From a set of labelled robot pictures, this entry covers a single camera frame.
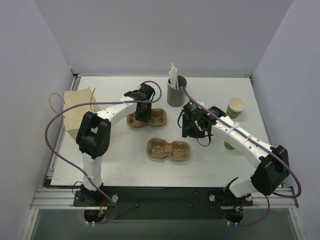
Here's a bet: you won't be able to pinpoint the brown pulp cup carrier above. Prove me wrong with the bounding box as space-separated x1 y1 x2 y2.
126 108 167 128

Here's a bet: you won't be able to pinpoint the green paper coffee cup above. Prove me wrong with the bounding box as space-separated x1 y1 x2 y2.
224 141 235 151

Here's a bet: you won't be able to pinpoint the single brown pulp carrier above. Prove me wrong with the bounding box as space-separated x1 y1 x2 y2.
146 138 191 162

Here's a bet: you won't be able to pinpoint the brown paper takeout bag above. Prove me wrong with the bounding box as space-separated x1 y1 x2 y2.
48 87 101 141

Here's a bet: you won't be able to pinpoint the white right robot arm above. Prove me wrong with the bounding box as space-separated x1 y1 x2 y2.
180 101 290 198

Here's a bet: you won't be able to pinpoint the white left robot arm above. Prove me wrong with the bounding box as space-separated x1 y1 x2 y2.
76 83 156 206

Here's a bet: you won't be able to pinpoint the grey cylindrical straw holder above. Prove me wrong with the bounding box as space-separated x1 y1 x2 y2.
166 75 187 107

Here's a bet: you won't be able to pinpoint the white wrapped straws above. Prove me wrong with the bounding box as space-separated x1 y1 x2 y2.
168 63 180 90

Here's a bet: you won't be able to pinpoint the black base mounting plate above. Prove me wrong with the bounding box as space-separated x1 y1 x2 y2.
73 186 253 222

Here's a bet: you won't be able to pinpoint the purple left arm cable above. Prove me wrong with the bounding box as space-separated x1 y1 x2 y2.
44 80 163 225

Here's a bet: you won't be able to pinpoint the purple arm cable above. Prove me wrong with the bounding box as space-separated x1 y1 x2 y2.
44 80 163 225
179 86 302 227

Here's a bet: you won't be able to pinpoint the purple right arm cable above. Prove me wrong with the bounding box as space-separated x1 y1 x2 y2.
179 86 302 227

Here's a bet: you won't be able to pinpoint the aluminium frame rail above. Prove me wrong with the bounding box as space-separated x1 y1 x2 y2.
31 187 299 210

